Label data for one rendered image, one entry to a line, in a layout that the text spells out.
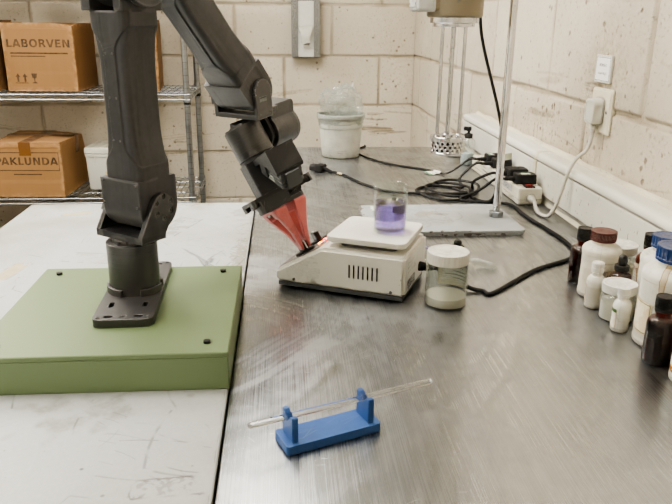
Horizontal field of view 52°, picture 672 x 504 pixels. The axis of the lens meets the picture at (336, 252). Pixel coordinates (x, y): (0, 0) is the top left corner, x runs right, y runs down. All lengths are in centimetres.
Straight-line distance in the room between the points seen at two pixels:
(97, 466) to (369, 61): 287
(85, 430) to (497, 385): 44
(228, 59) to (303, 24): 232
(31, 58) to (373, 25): 149
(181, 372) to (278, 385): 11
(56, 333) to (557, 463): 55
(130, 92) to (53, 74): 230
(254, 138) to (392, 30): 241
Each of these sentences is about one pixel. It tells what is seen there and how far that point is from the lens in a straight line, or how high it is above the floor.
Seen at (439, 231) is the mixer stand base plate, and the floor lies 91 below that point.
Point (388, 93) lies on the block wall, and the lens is 340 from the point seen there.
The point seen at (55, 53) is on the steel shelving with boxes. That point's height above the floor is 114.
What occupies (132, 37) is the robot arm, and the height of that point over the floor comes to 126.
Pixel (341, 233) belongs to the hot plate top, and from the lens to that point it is 102.
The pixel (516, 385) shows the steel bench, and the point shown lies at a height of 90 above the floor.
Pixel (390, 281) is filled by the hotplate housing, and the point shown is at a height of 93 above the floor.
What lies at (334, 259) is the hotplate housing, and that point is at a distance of 100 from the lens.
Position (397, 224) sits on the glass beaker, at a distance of 101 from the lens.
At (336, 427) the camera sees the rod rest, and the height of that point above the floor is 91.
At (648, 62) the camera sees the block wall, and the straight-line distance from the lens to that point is 133.
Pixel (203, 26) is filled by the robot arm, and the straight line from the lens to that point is 94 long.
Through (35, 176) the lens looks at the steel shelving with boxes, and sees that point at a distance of 317.
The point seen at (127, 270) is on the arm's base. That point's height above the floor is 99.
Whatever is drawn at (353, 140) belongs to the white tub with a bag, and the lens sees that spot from 203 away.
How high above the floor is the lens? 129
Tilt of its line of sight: 19 degrees down
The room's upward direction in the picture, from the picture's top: 1 degrees clockwise
